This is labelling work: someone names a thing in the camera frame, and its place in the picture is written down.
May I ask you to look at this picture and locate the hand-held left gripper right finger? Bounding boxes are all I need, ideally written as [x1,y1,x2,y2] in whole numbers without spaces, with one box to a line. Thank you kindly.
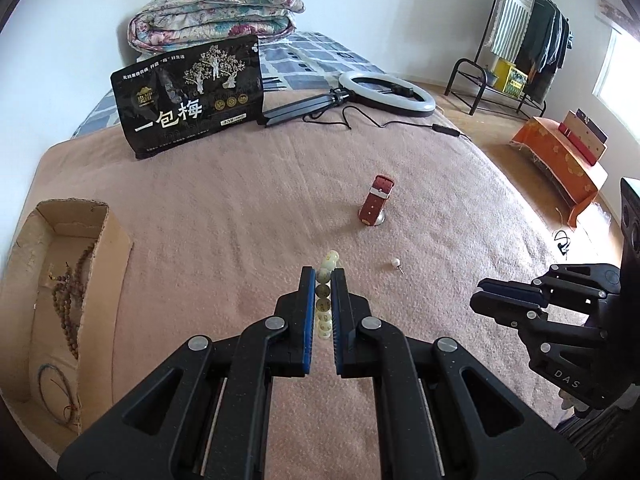
[330,267,586,480]

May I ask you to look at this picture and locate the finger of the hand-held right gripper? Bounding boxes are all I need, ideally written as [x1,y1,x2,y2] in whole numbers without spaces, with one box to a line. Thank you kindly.
[470,292,601,356]
[477,263,622,308]

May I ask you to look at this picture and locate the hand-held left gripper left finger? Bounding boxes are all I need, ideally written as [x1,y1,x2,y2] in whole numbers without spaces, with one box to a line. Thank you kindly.
[57,266,317,480]

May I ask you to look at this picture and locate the white bead bracelet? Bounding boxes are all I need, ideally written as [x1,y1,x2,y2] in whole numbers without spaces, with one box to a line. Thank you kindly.
[314,250,341,339]

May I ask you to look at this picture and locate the brown bead necklace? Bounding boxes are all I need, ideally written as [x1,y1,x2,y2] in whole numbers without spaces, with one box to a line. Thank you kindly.
[47,242,98,361]

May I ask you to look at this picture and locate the green pendant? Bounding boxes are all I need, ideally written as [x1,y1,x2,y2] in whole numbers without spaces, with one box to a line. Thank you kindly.
[61,394,82,430]

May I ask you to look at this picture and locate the dark metal bangle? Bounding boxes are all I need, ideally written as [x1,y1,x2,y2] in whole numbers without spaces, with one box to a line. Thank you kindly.
[36,364,76,411]

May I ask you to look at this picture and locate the cardboard box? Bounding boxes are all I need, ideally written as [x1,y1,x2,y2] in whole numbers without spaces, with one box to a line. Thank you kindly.
[0,200,135,436]

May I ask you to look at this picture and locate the person's striped pants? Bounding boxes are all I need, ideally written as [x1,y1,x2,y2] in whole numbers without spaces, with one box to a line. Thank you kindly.
[555,400,640,480]

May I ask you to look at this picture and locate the orange cloth covered table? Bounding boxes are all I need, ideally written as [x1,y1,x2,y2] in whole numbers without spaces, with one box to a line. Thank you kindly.
[510,116,609,228]

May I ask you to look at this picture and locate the red flat box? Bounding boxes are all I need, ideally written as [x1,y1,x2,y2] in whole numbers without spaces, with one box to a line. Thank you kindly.
[559,122,599,167]

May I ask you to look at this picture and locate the dark flat box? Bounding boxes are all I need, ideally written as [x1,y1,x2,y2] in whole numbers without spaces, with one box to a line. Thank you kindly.
[565,108,609,158]

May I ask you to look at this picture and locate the folded black tripod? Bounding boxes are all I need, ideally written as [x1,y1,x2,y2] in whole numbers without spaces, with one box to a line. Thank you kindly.
[256,87,352,129]

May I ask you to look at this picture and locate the yellow box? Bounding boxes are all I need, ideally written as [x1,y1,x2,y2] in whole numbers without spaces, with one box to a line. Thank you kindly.
[492,58,529,97]

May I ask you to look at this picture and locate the black clothes rack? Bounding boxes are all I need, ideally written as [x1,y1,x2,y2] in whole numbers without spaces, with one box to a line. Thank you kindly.
[445,0,573,121]

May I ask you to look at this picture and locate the black printed snack bag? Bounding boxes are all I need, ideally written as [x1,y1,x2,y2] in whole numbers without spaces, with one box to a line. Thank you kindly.
[110,35,264,161]

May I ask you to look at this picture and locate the dark hanging clothes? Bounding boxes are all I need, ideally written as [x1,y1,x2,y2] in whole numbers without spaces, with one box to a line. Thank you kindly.
[520,0,574,104]

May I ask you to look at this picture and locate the blue checked bed sheet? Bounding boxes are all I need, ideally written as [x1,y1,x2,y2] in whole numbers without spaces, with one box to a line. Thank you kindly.
[72,30,386,138]

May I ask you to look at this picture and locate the striped hanging cloth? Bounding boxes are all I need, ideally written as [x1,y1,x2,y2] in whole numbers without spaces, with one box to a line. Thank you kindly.
[487,0,539,63]

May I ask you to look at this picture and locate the folded floral quilt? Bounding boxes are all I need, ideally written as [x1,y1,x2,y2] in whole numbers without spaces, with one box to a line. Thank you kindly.
[127,0,306,56]

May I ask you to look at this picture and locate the red strap wristwatch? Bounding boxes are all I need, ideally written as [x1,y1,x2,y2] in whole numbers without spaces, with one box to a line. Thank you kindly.
[358,174,394,227]

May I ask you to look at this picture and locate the black ring light cable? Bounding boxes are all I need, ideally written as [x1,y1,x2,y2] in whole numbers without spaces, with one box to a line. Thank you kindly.
[305,102,463,139]

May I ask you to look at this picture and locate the white ring light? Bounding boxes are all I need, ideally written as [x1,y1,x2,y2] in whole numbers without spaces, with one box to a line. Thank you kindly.
[337,71,437,119]

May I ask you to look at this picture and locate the wall picture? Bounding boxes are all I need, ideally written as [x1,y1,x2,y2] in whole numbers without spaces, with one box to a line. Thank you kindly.
[595,0,632,27]

